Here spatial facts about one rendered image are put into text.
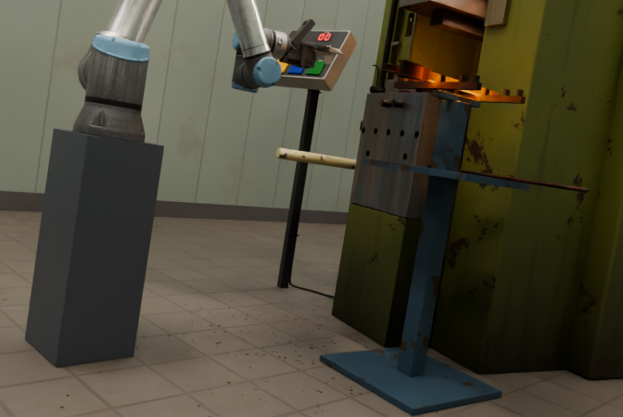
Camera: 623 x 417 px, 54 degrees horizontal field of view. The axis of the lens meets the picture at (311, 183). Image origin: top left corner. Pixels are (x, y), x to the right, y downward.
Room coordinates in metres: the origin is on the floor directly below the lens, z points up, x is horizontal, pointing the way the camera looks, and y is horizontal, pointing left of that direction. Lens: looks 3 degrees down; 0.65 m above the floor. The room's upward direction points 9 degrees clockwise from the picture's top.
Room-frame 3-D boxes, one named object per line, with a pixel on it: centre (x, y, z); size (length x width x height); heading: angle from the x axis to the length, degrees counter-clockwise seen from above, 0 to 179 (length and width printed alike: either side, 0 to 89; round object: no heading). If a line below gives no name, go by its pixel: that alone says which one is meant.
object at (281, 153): (2.64, -0.04, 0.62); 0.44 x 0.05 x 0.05; 119
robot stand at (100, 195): (1.68, 0.57, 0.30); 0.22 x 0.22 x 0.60; 45
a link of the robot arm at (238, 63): (2.04, 0.27, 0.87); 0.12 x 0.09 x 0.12; 29
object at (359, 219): (2.44, -0.50, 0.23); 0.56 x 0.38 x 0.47; 119
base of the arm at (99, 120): (1.68, 0.57, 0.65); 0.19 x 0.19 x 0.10
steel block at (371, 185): (2.44, -0.50, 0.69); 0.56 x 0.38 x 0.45; 119
